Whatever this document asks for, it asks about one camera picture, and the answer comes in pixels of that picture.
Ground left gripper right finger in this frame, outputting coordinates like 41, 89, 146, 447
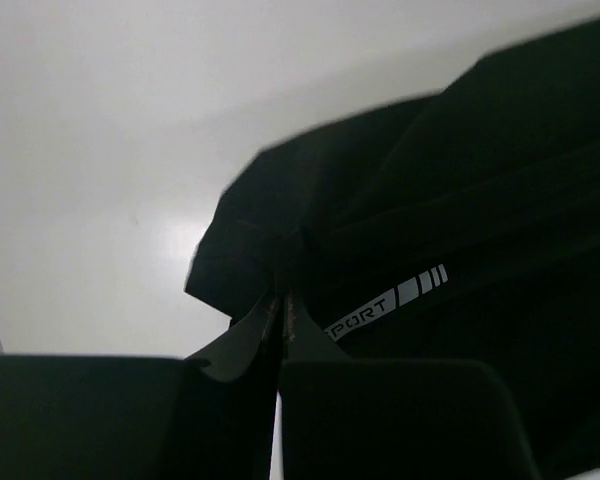
279, 294, 540, 479

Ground black shorts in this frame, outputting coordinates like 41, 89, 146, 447
185, 19, 600, 479

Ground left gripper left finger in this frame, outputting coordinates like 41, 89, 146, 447
0, 295, 280, 479

